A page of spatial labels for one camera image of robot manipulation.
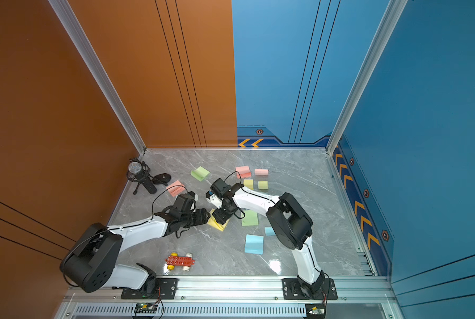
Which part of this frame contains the large yellow memo pad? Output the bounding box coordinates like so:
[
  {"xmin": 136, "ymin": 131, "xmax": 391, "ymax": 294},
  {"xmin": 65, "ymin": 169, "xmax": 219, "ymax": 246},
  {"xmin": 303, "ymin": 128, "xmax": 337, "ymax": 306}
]
[{"xmin": 208, "ymin": 209, "xmax": 230, "ymax": 232}]

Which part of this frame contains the small green memo pad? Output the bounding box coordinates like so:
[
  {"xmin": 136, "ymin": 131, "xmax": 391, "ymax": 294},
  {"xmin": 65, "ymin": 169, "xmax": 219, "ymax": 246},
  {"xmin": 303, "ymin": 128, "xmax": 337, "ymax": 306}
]
[{"xmin": 190, "ymin": 166, "xmax": 210, "ymax": 182}]

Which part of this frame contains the pink memo pad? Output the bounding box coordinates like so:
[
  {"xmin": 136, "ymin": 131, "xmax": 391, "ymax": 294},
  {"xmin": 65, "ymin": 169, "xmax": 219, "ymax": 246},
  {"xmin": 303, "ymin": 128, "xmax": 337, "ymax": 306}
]
[
  {"xmin": 236, "ymin": 166, "xmax": 252, "ymax": 179},
  {"xmin": 166, "ymin": 180, "xmax": 187, "ymax": 198}
]

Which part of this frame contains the large green memo pad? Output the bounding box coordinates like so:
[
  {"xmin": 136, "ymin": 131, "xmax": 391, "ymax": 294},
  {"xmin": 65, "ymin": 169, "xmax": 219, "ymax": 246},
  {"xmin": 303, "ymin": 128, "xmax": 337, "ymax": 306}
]
[{"xmin": 241, "ymin": 210, "xmax": 259, "ymax": 227}]

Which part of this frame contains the torn pink page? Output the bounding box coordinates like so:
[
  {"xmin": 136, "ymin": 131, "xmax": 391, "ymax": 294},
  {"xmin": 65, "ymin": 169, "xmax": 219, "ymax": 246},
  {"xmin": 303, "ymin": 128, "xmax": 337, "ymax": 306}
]
[{"xmin": 255, "ymin": 169, "xmax": 269, "ymax": 176}]

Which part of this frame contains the torn yellow page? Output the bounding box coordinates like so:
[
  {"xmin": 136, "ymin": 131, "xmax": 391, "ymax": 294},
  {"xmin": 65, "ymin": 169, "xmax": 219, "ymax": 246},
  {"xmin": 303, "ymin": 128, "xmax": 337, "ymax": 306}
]
[{"xmin": 257, "ymin": 181, "xmax": 269, "ymax": 190}]

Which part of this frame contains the blue memo pad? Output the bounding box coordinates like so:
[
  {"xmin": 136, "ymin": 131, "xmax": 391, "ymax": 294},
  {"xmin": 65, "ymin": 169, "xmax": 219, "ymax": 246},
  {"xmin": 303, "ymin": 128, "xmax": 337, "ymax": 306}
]
[{"xmin": 244, "ymin": 234, "xmax": 264, "ymax": 255}]

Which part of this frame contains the small yellow memo pad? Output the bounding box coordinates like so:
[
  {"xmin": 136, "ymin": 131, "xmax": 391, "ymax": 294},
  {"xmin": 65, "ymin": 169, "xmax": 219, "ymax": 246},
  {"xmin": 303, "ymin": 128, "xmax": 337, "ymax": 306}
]
[{"xmin": 243, "ymin": 179, "xmax": 254, "ymax": 190}]

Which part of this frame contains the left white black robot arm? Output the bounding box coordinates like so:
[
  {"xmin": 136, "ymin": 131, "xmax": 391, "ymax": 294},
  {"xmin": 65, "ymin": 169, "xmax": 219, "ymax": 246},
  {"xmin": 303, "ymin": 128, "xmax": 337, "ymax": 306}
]
[{"xmin": 59, "ymin": 191, "xmax": 211, "ymax": 296}]

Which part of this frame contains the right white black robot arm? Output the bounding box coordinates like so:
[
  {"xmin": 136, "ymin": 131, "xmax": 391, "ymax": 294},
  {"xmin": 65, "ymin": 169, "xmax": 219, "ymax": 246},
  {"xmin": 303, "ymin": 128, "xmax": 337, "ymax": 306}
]
[{"xmin": 205, "ymin": 178, "xmax": 330, "ymax": 300}]

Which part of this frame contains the red toy brick car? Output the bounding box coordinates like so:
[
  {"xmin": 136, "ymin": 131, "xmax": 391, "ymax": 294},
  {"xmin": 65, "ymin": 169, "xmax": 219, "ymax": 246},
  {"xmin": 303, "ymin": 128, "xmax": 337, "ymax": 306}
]
[{"xmin": 165, "ymin": 253, "xmax": 196, "ymax": 271}]

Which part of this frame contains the left green circuit board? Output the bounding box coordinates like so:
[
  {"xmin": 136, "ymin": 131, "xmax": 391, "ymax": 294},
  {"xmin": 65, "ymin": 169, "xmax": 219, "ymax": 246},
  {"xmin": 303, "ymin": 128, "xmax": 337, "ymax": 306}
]
[{"xmin": 134, "ymin": 303, "xmax": 158, "ymax": 315}]

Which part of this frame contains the right circuit board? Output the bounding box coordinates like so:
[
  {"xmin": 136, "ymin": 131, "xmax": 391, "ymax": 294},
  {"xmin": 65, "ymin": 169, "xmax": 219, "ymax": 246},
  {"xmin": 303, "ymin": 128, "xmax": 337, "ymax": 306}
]
[{"xmin": 305, "ymin": 304, "xmax": 326, "ymax": 319}]

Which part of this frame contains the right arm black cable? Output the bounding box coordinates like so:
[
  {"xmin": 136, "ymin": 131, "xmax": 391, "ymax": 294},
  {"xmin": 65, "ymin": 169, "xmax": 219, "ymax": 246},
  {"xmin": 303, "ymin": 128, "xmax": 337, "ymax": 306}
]
[{"xmin": 223, "ymin": 170, "xmax": 278, "ymax": 220}]

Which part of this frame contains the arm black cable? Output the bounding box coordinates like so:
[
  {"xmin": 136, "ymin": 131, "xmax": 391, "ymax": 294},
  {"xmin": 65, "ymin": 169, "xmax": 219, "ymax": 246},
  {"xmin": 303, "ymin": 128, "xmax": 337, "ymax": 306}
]
[
  {"xmin": 223, "ymin": 170, "xmax": 278, "ymax": 220},
  {"xmin": 59, "ymin": 184, "xmax": 188, "ymax": 288}
]

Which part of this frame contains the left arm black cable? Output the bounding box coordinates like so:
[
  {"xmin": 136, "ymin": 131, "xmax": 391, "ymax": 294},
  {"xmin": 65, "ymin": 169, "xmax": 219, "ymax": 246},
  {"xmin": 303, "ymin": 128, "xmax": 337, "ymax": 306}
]
[{"xmin": 59, "ymin": 184, "xmax": 188, "ymax": 288}]

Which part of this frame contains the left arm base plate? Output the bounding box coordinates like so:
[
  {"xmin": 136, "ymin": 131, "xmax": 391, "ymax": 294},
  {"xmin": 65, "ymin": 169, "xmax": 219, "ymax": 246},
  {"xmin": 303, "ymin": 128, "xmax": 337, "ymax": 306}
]
[{"xmin": 120, "ymin": 278, "xmax": 179, "ymax": 300}]

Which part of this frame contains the aluminium front rail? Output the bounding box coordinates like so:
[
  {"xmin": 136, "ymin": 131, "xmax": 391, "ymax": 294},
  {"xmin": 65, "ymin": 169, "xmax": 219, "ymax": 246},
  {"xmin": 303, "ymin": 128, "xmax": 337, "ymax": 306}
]
[{"xmin": 55, "ymin": 276, "xmax": 403, "ymax": 318}]

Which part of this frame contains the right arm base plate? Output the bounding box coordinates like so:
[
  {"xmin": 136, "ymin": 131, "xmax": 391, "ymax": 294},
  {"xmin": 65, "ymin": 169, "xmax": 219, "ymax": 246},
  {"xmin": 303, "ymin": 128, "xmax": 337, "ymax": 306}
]
[{"xmin": 281, "ymin": 277, "xmax": 338, "ymax": 301}]

